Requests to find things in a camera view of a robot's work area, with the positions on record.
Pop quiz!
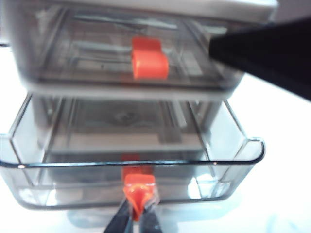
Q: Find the white plastic drawer cabinet frame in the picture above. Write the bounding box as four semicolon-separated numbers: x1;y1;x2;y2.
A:
0;0;279;156

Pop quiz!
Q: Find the smoky drawer with red handle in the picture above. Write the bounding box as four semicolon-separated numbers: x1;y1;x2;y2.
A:
7;4;246;90
0;96;265;211

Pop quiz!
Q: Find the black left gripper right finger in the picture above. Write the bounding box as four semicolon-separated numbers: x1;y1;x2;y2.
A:
139;201;164;233

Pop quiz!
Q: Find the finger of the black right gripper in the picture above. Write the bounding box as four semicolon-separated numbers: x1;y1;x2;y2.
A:
208;16;311;101

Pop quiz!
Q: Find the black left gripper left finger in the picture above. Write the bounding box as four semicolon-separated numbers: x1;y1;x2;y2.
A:
104;195;136;233

